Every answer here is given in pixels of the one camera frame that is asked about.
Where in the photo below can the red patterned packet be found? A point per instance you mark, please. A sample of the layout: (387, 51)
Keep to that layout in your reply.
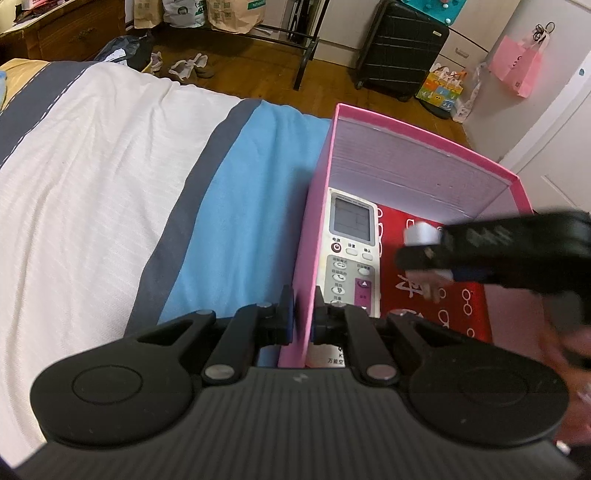
(462, 306)

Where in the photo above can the white drawer cabinet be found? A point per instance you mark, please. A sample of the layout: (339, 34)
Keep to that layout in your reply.
(475, 32)

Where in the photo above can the black suitcase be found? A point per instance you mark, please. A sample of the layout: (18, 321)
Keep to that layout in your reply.
(401, 46)

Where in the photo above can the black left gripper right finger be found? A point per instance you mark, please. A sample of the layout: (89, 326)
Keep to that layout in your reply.
(351, 328)

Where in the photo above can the brown paper bag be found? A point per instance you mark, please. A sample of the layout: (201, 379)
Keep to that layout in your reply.
(147, 14)

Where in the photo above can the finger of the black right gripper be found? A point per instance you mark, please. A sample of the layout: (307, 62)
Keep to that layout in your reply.
(548, 253)

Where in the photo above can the kraft paper bag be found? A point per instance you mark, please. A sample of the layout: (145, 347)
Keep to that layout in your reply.
(235, 16)

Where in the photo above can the pink paper bag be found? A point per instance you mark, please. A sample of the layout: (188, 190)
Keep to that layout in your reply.
(517, 64)

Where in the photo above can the colourful gift bag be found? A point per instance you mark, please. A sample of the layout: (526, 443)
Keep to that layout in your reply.
(442, 87)

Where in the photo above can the striped bed sheet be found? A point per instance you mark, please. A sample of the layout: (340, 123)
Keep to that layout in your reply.
(129, 200)

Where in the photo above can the white door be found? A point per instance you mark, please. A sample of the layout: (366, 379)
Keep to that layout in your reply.
(553, 158)

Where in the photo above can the white green bag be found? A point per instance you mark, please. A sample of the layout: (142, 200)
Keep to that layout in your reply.
(184, 13)

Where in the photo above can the blurred person hand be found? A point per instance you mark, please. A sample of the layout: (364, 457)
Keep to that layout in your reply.
(575, 427)

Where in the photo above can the black metal rack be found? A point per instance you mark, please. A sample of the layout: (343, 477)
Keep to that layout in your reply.
(265, 55)

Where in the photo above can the white slipper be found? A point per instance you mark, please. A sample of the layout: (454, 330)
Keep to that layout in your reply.
(183, 69)

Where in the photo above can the dark bag on floor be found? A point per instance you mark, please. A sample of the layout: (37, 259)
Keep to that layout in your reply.
(128, 50)

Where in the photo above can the pink box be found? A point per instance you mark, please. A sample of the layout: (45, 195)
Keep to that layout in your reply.
(398, 165)

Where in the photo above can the white charger plug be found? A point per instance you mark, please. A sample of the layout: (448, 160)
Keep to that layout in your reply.
(422, 234)

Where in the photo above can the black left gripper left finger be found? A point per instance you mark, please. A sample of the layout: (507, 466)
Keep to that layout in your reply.
(253, 327)

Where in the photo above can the white remote control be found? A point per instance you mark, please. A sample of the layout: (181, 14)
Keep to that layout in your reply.
(349, 262)

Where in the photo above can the wooden dresser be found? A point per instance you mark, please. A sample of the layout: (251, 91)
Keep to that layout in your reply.
(76, 30)

